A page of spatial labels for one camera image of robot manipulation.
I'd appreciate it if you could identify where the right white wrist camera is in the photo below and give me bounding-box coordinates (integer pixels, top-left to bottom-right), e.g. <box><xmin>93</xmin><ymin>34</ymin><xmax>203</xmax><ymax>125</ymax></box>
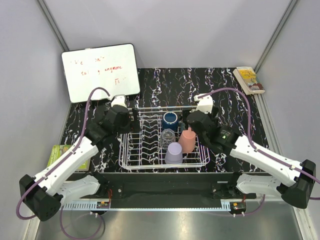
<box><xmin>193</xmin><ymin>93</ymin><xmax>213</xmax><ymax>114</ymax></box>

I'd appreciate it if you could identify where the white slotted cable duct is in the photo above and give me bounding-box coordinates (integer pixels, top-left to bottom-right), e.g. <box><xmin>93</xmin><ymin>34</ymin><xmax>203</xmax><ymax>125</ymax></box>
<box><xmin>63</xmin><ymin>201</ymin><xmax>111</xmax><ymax>211</ymax></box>

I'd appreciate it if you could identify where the yellow paperback book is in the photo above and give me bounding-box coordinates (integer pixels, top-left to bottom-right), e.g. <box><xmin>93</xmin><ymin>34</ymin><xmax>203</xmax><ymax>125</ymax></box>
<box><xmin>233</xmin><ymin>66</ymin><xmax>265</xmax><ymax>95</ymax></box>

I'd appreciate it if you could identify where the lavender plastic cup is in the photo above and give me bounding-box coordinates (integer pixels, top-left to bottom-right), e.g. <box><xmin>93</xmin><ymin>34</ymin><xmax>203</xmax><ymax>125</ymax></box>
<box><xmin>165</xmin><ymin>142</ymin><xmax>183</xmax><ymax>164</ymax></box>

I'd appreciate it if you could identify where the pink plastic cup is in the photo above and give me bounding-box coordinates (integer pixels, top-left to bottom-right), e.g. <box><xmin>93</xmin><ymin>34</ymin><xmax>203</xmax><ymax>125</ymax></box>
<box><xmin>178</xmin><ymin>127</ymin><xmax>196</xmax><ymax>154</ymax></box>

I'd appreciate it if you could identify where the clear faceted glass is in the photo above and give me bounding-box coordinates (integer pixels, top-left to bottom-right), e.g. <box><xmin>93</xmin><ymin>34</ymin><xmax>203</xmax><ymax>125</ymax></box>
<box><xmin>159</xmin><ymin>128</ymin><xmax>176</xmax><ymax>149</ymax></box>

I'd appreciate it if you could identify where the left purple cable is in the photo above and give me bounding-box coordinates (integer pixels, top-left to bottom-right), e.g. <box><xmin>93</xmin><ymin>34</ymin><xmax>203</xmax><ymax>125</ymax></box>
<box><xmin>15</xmin><ymin>86</ymin><xmax>111</xmax><ymax>238</ymax></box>

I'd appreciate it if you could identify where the dark blue ceramic mug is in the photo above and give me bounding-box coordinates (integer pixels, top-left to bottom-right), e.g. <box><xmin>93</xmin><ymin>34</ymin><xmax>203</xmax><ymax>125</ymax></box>
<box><xmin>162</xmin><ymin>111</ymin><xmax>179</xmax><ymax>132</ymax></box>

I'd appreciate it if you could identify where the small whiteboard with red writing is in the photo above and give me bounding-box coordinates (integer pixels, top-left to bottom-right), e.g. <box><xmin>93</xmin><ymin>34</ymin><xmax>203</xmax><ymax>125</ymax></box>
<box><xmin>61</xmin><ymin>43</ymin><xmax>140</xmax><ymax>103</ymax></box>

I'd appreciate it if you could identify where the white wire dish rack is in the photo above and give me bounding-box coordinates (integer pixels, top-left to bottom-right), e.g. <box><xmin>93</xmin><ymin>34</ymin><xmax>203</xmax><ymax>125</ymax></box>
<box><xmin>118</xmin><ymin>106</ymin><xmax>210</xmax><ymax>171</ymax></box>

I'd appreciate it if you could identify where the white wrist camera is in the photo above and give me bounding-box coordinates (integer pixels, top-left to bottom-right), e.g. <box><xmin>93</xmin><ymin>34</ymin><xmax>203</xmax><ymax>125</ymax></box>
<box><xmin>111</xmin><ymin>94</ymin><xmax>127</xmax><ymax>108</ymax></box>
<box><xmin>193</xmin><ymin>93</ymin><xmax>213</xmax><ymax>114</ymax></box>

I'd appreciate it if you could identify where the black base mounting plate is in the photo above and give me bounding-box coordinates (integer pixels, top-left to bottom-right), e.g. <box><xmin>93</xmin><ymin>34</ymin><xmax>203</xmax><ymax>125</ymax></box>
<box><xmin>79</xmin><ymin>171</ymin><xmax>253</xmax><ymax>210</ymax></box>

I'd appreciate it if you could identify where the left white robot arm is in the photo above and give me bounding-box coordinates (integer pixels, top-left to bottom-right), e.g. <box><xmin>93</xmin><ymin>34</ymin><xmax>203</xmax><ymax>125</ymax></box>
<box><xmin>19</xmin><ymin>104</ymin><xmax>140</xmax><ymax>222</ymax></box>

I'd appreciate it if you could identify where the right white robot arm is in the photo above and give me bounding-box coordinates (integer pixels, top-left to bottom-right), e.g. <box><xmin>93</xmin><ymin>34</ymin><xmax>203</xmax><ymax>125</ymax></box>
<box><xmin>182</xmin><ymin>110</ymin><xmax>316</xmax><ymax>209</ymax></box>

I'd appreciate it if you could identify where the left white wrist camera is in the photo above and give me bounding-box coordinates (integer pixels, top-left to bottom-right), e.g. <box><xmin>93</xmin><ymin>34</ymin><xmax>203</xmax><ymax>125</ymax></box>
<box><xmin>111</xmin><ymin>94</ymin><xmax>127</xmax><ymax>108</ymax></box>

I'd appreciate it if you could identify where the green paperback book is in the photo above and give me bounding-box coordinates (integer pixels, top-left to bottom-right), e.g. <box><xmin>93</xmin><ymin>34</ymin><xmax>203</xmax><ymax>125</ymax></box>
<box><xmin>47</xmin><ymin>144</ymin><xmax>91</xmax><ymax>172</ymax></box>

